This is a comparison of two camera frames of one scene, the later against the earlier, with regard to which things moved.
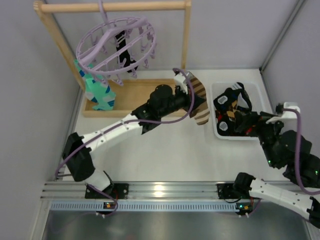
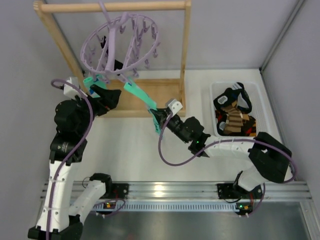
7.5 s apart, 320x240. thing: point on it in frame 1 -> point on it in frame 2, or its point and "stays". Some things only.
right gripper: (253, 122) -> (162, 116)
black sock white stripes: (224, 127) stays
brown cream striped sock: (201, 115) -> (234, 117)
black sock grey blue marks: (223, 102) stays
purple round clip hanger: (118, 47) stays
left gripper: (186, 100) -> (100, 100)
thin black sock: (125, 58) -> (117, 64)
